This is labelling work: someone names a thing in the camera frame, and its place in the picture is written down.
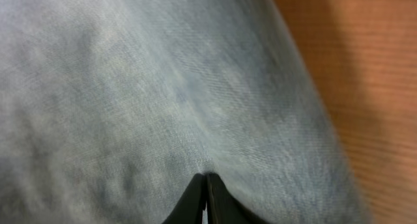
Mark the light blue denim jeans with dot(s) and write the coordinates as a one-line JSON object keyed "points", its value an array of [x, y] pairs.
{"points": [[109, 107]]}

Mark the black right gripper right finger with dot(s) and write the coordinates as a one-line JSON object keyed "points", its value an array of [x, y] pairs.
{"points": [[223, 208]]}

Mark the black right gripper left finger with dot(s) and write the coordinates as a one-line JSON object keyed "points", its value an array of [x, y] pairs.
{"points": [[192, 203]]}

